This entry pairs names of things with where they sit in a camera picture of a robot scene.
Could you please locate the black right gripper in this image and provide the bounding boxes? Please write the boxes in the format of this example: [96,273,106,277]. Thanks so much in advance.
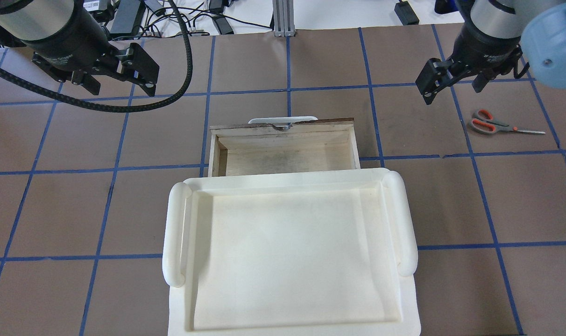
[415,44,530,105]

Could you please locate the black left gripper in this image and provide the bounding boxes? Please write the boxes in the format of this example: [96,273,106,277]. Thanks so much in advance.
[31,41,160,97]

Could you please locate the orange grey scissors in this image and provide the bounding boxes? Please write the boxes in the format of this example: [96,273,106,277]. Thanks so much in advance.
[468,109,546,135]

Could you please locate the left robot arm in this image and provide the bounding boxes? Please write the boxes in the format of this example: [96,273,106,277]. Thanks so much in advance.
[0,0,160,97]

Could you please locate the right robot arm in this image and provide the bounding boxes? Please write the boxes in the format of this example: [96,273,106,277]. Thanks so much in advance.
[415,0,566,105]

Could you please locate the wooden drawer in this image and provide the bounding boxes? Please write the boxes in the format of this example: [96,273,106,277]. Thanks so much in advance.
[207,118,361,177]

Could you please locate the black power adapter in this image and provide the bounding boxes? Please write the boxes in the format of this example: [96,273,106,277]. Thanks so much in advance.
[394,0,419,26]

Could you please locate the white plastic tray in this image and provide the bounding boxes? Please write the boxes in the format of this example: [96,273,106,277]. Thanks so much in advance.
[162,168,421,336]

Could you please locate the black braided cable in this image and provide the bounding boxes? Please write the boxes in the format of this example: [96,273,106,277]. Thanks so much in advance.
[0,0,193,113]

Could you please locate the white drawer handle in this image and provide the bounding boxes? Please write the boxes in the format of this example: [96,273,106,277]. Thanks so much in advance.
[248,116,318,124]

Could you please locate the aluminium frame post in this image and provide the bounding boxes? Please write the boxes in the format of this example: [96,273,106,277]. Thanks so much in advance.
[272,0,296,37]

